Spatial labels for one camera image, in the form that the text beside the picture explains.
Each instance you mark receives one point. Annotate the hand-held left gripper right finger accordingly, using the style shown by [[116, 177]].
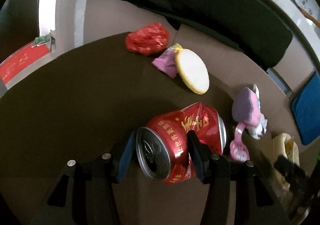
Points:
[[197, 157]]

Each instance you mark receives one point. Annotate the red crumpled plastic bag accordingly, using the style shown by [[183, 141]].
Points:
[[147, 38]]

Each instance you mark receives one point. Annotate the beige paper wrapper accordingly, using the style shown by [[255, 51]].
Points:
[[285, 143]]

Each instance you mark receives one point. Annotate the round white yellow-rimmed lid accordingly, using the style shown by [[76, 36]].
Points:
[[192, 72]]

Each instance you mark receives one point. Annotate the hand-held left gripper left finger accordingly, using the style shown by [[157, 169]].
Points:
[[125, 160]]

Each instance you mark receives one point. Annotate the green crumpled item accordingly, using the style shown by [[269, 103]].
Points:
[[42, 39]]

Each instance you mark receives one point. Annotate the blue cloth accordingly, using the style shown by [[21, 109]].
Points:
[[308, 115]]

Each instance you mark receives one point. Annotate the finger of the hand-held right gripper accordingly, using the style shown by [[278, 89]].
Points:
[[290, 167]]

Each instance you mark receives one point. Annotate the pink yellow foil snack wrapper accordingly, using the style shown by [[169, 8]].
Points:
[[165, 62]]

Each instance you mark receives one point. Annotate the red floor mat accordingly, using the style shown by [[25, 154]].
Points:
[[22, 61]]

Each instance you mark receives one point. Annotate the purple pink snack wrapper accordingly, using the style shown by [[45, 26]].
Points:
[[243, 107]]

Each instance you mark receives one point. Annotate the crushed red drink can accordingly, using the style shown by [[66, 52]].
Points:
[[172, 135]]

